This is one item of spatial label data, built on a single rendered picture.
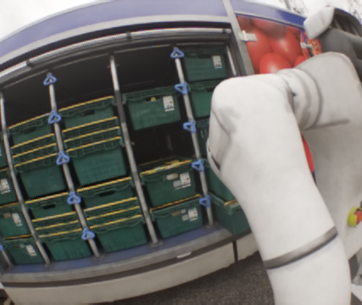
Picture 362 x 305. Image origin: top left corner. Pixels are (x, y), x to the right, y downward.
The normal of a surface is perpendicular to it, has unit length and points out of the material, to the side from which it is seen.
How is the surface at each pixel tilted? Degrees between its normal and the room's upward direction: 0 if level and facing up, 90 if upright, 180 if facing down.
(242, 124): 68
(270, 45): 90
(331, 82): 87
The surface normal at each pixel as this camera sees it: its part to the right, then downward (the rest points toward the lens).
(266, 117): -0.04, -0.34
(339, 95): -0.83, 0.20
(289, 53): 0.26, 0.05
